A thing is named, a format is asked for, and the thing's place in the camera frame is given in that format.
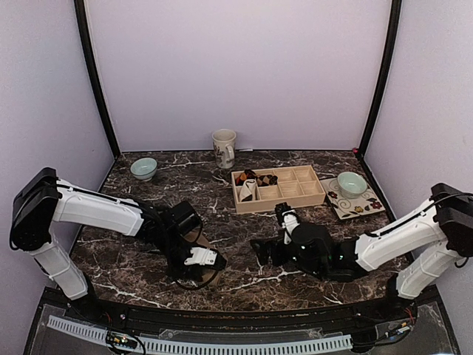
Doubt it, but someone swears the wooden compartment tray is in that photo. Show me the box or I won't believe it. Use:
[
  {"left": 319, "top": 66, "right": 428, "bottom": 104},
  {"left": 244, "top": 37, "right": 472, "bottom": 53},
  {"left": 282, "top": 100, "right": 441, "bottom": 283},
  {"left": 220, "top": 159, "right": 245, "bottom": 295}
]
[{"left": 231, "top": 166, "right": 326, "bottom": 214}]

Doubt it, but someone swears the beige ribbed sock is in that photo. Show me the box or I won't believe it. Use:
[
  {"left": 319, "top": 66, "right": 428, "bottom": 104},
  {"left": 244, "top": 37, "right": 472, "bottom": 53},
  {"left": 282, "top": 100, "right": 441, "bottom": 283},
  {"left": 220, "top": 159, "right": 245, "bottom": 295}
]
[{"left": 183, "top": 229, "right": 227, "bottom": 286}]

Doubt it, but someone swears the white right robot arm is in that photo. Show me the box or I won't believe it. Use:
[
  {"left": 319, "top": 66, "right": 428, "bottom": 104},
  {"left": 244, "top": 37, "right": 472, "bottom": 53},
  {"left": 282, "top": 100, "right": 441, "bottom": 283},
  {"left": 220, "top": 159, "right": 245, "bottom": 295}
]
[{"left": 250, "top": 183, "right": 472, "bottom": 321}]

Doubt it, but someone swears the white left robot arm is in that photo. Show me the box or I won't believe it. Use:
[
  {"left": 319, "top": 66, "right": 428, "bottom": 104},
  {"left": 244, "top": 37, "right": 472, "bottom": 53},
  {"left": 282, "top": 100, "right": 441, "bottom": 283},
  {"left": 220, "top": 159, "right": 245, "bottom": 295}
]
[{"left": 9, "top": 167, "right": 227, "bottom": 322}]

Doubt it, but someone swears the rolled white ribbed sock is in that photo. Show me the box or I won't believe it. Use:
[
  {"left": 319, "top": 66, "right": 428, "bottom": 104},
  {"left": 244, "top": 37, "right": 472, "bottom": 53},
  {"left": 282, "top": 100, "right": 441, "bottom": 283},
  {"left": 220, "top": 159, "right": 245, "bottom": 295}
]
[{"left": 239, "top": 179, "right": 257, "bottom": 203}]

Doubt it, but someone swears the rolled red argyle sock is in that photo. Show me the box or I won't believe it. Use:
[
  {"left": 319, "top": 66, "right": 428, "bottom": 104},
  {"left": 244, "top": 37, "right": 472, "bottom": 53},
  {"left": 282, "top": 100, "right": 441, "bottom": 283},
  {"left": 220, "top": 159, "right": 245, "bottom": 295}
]
[{"left": 235, "top": 169, "right": 258, "bottom": 186}]

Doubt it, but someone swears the floral square plate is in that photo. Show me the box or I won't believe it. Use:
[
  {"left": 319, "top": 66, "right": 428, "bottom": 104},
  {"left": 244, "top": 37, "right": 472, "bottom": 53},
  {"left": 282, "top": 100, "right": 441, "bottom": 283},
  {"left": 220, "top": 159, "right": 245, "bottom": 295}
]
[{"left": 320, "top": 177, "right": 385, "bottom": 220}]

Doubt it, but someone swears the teal striped ceramic bowl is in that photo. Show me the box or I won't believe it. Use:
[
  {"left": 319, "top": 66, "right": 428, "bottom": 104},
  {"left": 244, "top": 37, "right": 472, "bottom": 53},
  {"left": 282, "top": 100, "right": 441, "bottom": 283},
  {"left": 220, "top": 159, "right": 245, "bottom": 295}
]
[{"left": 130, "top": 158, "right": 157, "bottom": 181}]

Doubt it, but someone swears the pale green bowl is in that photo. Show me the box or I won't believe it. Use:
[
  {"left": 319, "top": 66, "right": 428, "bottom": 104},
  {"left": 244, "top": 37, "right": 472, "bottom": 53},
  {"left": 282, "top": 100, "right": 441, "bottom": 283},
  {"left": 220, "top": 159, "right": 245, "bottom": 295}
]
[{"left": 336, "top": 172, "right": 368, "bottom": 199}]

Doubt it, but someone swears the coral pattern ceramic mug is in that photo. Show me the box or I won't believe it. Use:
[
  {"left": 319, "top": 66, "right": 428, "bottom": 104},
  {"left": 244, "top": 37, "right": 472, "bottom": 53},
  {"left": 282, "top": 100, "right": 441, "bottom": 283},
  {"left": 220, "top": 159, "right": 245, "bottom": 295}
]
[{"left": 211, "top": 129, "right": 237, "bottom": 169}]

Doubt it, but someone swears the green circuit board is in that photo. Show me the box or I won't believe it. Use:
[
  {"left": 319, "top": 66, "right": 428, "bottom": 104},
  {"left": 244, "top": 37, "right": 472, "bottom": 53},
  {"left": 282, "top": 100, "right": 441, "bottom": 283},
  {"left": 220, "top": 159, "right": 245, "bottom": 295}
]
[{"left": 106, "top": 332, "right": 138, "bottom": 349}]

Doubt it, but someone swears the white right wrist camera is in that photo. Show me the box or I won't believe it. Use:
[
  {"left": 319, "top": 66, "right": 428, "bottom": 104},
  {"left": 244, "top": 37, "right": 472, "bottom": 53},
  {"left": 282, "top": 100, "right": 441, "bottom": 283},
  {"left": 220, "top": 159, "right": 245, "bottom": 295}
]
[{"left": 282, "top": 209, "right": 300, "bottom": 245}]

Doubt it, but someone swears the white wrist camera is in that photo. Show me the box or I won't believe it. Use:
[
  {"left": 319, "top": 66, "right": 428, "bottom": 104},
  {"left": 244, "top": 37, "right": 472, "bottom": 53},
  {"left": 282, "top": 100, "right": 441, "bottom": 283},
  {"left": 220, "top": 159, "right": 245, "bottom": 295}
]
[
  {"left": 282, "top": 209, "right": 300, "bottom": 245},
  {"left": 184, "top": 247, "right": 218, "bottom": 266}
]

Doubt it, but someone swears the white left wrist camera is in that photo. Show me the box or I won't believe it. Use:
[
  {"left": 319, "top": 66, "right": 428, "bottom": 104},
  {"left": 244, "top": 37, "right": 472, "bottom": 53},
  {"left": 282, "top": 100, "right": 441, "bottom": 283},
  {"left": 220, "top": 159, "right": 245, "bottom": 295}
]
[{"left": 184, "top": 247, "right": 218, "bottom": 266}]

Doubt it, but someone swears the black front table rail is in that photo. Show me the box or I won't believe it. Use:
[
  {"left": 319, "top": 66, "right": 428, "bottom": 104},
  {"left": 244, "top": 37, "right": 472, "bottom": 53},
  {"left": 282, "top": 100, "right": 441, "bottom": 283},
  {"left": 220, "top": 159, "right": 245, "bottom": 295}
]
[{"left": 40, "top": 286, "right": 440, "bottom": 334}]

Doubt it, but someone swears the white slotted cable duct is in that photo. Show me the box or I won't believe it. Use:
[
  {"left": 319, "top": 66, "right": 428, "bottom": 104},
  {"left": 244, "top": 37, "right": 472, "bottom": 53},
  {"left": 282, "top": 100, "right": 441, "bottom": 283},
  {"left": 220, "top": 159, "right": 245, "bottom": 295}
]
[{"left": 47, "top": 316, "right": 353, "bottom": 354}]

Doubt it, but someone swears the black right corner post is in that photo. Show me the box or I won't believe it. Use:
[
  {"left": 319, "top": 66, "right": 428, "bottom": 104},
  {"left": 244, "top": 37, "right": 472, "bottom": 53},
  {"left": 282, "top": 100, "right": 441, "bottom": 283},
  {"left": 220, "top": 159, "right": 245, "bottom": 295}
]
[{"left": 357, "top": 0, "right": 402, "bottom": 160}]

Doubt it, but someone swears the black corner post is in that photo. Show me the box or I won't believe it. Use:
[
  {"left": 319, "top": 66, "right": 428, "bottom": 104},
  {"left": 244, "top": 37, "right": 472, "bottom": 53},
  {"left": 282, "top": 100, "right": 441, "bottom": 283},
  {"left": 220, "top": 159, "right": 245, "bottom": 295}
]
[
  {"left": 74, "top": 0, "right": 121, "bottom": 159},
  {"left": 357, "top": 0, "right": 402, "bottom": 160}
]

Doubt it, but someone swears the black left corner post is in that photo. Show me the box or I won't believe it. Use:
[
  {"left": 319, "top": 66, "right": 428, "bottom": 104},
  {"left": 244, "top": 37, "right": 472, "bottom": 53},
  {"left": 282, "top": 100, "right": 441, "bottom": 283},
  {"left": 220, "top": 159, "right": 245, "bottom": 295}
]
[{"left": 74, "top": 0, "right": 121, "bottom": 159}]

